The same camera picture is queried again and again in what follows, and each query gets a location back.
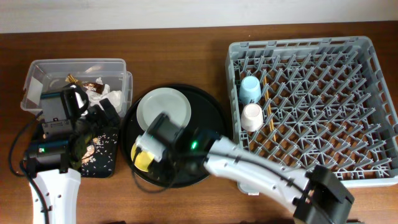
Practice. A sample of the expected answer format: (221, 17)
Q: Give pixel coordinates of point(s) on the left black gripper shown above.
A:
(97, 112)

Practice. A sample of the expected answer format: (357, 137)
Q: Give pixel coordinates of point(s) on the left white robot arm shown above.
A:
(55, 195)

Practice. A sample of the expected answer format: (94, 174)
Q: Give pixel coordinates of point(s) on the clear plastic waste bin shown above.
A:
(50, 74)

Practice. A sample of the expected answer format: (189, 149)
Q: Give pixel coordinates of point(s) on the blue plastic cup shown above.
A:
(250, 90)

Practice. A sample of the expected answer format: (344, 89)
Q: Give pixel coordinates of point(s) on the white napkin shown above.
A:
(114, 97)

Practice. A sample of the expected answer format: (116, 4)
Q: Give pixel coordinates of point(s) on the yellow bowl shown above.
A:
(143, 159)

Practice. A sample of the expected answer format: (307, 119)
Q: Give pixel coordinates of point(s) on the round black serving tray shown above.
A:
(207, 113)

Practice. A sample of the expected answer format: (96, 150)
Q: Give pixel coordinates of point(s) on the gold snack wrapper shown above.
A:
(92, 86)

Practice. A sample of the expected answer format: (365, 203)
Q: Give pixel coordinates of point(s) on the light grey plate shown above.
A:
(163, 100)

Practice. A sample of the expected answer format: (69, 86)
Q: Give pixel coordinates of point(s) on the wooden chopstick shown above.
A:
(265, 93)
(272, 128)

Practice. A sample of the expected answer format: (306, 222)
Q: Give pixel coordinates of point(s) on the food scraps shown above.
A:
(99, 160)

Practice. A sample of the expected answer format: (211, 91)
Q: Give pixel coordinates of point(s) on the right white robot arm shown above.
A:
(315, 196)

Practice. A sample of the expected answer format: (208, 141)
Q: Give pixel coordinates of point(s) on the pink plastic cup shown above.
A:
(252, 117)

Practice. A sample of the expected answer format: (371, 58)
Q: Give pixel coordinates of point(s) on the grey dishwasher rack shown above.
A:
(330, 106)

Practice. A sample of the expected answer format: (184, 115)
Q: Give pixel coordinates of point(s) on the black rectangular tray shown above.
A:
(61, 153)

